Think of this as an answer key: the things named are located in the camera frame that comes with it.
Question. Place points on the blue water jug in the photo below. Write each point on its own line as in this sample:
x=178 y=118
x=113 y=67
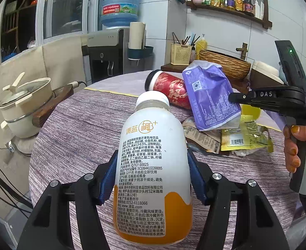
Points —
x=119 y=2

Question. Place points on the cream cooking pot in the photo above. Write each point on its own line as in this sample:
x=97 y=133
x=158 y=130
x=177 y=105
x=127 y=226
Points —
x=22 y=109

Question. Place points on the paper cup tube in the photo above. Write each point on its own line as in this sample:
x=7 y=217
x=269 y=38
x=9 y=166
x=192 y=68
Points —
x=136 y=35

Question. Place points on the wooden wall shelf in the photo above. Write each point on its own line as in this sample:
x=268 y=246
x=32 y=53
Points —
x=225 y=11

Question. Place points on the teal wall cup holder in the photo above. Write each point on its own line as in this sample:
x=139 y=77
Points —
x=142 y=52

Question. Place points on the yellow snack wrapper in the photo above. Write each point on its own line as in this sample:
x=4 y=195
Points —
x=249 y=135

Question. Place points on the red paper cup black lid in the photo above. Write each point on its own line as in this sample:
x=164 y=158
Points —
x=168 y=86

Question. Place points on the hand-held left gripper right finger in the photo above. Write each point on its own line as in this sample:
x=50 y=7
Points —
x=196 y=177

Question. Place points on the dark sauce bottle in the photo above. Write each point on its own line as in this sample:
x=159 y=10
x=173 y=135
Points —
x=248 y=4

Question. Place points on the woven basket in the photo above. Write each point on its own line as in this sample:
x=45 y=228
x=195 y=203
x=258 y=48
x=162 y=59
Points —
x=228 y=65

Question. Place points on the pink bowl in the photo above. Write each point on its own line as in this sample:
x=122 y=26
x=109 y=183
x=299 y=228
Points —
x=197 y=0

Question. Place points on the yellow tube container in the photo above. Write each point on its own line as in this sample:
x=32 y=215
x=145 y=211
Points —
x=251 y=112

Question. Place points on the white and orange drink bottle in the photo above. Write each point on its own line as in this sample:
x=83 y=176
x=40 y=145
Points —
x=147 y=148

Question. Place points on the white pump bottle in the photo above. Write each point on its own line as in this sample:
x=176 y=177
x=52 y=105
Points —
x=258 y=9

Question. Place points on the bronze faucet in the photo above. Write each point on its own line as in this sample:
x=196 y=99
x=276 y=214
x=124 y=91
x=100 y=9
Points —
x=242 y=50

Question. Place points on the person's right hand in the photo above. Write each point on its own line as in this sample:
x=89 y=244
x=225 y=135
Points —
x=291 y=148

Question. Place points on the white tissue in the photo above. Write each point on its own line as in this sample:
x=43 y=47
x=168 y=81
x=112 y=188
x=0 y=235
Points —
x=242 y=153

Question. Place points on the purple plastic packet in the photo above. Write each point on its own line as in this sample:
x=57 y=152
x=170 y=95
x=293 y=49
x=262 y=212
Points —
x=210 y=96

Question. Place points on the wooden board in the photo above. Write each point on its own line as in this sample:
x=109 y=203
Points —
x=54 y=101

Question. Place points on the water dispenser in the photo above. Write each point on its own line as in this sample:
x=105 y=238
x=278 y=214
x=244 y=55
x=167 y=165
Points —
x=103 y=49

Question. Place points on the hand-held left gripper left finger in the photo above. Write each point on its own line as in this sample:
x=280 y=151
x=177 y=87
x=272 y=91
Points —
x=108 y=185

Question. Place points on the yellow soap bottle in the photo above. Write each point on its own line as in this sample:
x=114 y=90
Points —
x=201 y=47

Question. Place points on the brown sauce bottle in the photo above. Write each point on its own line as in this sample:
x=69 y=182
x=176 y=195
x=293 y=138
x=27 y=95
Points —
x=239 y=2

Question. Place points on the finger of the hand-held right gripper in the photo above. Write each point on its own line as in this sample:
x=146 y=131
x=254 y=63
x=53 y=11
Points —
x=241 y=98

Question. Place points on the window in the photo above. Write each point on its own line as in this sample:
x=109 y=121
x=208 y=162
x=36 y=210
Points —
x=61 y=7

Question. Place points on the purple tablecloth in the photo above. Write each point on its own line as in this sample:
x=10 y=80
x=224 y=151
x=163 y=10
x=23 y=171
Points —
x=90 y=125

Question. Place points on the brown snack wrapper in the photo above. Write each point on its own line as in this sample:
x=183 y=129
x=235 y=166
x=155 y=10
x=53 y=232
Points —
x=205 y=138

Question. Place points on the cream chopstick holder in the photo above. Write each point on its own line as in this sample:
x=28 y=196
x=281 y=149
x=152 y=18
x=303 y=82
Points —
x=180 y=54

